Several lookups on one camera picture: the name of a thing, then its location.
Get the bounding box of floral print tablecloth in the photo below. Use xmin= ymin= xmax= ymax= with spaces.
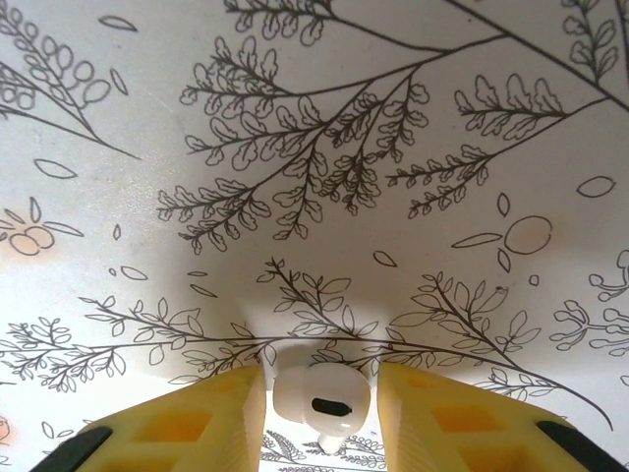
xmin=0 ymin=0 xmax=629 ymax=472

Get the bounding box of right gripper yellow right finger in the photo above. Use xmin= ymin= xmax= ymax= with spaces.
xmin=377 ymin=362 xmax=629 ymax=472

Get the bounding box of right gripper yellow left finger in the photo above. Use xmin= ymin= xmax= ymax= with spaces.
xmin=33 ymin=365 xmax=269 ymax=472

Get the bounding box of white earbud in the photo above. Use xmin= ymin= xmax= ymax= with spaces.
xmin=271 ymin=362 xmax=372 ymax=456

